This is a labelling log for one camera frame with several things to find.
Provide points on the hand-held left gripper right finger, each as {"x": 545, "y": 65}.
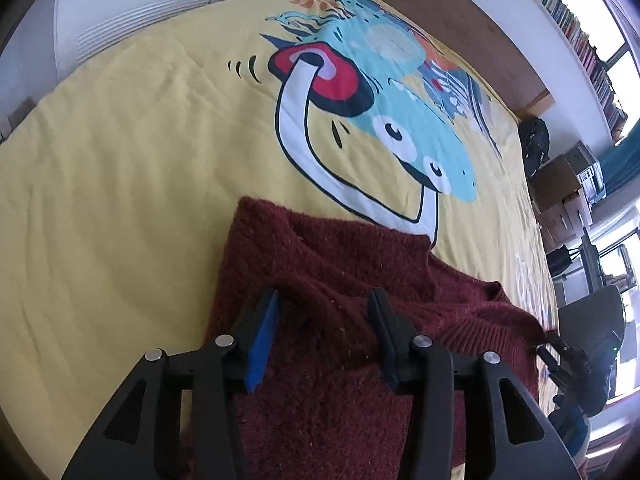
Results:
{"x": 385, "y": 345}

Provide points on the row of books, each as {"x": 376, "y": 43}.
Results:
{"x": 575, "y": 25}

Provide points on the wooden drawer cabinet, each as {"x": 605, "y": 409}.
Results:
{"x": 565, "y": 220}

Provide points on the dark office chair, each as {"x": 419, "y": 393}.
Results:
{"x": 590, "y": 315}

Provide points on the window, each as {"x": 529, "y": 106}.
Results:
{"x": 620, "y": 260}

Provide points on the dark red knitted sweater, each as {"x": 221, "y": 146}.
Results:
{"x": 340, "y": 285}

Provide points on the black backpack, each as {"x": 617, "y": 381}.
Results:
{"x": 534, "y": 145}

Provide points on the brown cardboard box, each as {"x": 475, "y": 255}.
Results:
{"x": 557, "y": 180}

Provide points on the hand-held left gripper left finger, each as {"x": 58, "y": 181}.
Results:
{"x": 262, "y": 345}

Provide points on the yellow printed blanket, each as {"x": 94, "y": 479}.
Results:
{"x": 125, "y": 185}

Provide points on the teal curtain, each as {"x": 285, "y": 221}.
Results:
{"x": 620, "y": 160}

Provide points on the wooden bed headboard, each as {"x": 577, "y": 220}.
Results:
{"x": 450, "y": 20}

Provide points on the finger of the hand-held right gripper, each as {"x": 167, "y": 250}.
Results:
{"x": 550, "y": 362}
{"x": 567, "y": 350}

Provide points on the white printer box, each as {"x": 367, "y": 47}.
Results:
{"x": 592, "y": 175}

